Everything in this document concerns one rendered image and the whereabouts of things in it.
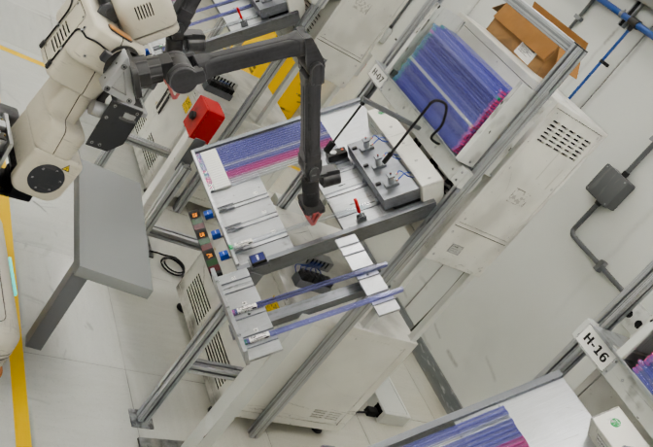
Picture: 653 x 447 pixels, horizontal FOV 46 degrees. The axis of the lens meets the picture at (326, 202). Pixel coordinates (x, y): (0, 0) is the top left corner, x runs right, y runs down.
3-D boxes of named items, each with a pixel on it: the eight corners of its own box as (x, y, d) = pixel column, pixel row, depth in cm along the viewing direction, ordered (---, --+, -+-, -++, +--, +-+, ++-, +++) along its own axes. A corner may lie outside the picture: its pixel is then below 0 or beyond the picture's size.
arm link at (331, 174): (298, 154, 250) (309, 169, 244) (331, 145, 253) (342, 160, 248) (300, 182, 258) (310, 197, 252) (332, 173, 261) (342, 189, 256)
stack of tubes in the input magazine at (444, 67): (453, 153, 259) (505, 89, 250) (391, 78, 296) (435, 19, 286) (476, 164, 267) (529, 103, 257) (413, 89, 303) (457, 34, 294)
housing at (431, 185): (424, 217, 271) (422, 187, 262) (369, 139, 306) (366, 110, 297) (444, 209, 273) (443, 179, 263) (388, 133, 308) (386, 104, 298)
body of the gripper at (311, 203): (315, 193, 265) (314, 177, 260) (326, 213, 257) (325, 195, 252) (297, 198, 263) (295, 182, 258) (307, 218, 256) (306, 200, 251)
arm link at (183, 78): (312, 17, 221) (326, 33, 214) (314, 58, 230) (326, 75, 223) (157, 53, 209) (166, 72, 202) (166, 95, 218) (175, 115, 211)
